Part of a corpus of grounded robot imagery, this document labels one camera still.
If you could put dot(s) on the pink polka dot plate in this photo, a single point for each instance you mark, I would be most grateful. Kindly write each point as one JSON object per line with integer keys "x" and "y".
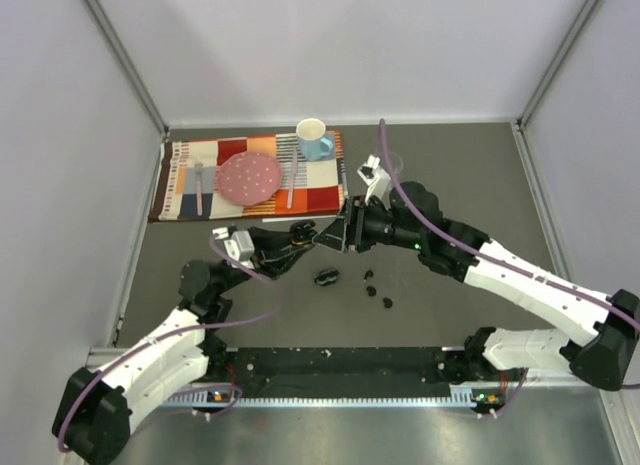
{"x": 249, "y": 178}

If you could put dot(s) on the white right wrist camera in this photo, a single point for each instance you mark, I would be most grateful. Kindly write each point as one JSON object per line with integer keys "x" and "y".
{"x": 375, "y": 177}

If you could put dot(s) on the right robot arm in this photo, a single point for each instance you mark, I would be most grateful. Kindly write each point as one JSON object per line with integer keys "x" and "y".
{"x": 591, "y": 334}

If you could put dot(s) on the pink plastic knife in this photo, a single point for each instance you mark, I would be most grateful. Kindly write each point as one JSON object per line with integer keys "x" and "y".
{"x": 292, "y": 178}

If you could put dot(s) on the light blue mug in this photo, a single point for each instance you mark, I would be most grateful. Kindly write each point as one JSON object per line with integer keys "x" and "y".
{"x": 313, "y": 141}

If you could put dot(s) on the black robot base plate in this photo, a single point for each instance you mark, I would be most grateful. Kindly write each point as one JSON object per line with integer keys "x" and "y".
{"x": 343, "y": 373}

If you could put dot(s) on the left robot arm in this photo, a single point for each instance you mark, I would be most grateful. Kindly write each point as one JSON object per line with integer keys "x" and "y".
{"x": 102, "y": 409}

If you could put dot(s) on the clear drinking glass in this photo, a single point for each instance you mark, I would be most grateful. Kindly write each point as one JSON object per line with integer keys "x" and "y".
{"x": 397, "y": 163}

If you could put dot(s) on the glossy black earbud charging case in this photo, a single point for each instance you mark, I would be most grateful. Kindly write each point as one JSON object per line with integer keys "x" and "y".
{"x": 302, "y": 232}

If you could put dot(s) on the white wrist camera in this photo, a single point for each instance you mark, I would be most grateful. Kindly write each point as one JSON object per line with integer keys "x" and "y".
{"x": 375, "y": 177}
{"x": 238, "y": 244}

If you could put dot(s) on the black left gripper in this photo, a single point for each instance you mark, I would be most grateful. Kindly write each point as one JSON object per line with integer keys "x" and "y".
{"x": 272, "y": 257}

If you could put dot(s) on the grey slotted cable duct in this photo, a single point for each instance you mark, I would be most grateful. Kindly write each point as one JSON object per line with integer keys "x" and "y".
{"x": 455, "y": 397}

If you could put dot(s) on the colourful patchwork placemat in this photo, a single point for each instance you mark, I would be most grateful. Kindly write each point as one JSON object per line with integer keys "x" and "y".
{"x": 320, "y": 186}

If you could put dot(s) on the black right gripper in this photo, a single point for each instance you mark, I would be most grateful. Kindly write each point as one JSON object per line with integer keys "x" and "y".
{"x": 357, "y": 212}

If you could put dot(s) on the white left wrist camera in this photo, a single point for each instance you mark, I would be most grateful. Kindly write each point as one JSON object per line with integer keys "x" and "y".
{"x": 238, "y": 244}

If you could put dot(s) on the pink plastic fork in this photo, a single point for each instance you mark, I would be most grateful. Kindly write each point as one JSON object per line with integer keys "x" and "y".
{"x": 198, "y": 169}

